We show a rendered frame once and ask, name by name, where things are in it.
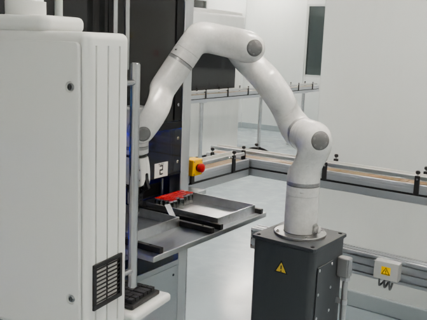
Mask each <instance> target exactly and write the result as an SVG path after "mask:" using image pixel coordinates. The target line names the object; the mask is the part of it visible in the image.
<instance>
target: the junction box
mask: <svg viewBox="0 0 427 320"><path fill-rule="evenodd" d="M401 272H402V262H396V261H393V260H388V259H385V258H379V257H378V258H376V259H375V260H374V274H373V277H375V278H378V279H383V280H386V281H391V282H394V283H398V282H399V281H400V279H401Z"/></svg>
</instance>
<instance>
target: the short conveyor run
mask: <svg viewBox="0 0 427 320"><path fill-rule="evenodd" d="M210 150H211V151H212V152H211V153H210V156H207V157H201V158H202V159H203V164H204V165H205V170H204V172H203V173H202V174H201V175H196V176H193V177H192V176H189V185H188V186H189V187H195V188H199V189H205V188H208V187H212V186H214V185H218V184H222V183H226V182H229V181H232V180H236V179H239V178H243V177H247V176H249V164H250V161H249V159H236V157H241V156H244V155H245V153H244V152H240V153H236V151H235V150H233V151H230V152H225V153H221V154H214V150H215V148H214V147H211V149H210Z"/></svg>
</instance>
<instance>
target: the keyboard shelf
mask: <svg viewBox="0 0 427 320"><path fill-rule="evenodd" d="M169 300H170V294H169V293H166V292H163V291H159V294H158V295H156V296H155V297H153V298H151V299H150V300H148V301H147V302H145V303H143V304H142V305H140V306H139V307H137V308H136V309H134V310H130V309H126V308H125V318H124V320H141V319H142V318H143V317H145V316H146V315H148V314H150V313H151V312H152V311H154V310H156V309H157V308H158V307H160V306H162V305H163V304H164V303H166V302H167V301H169Z"/></svg>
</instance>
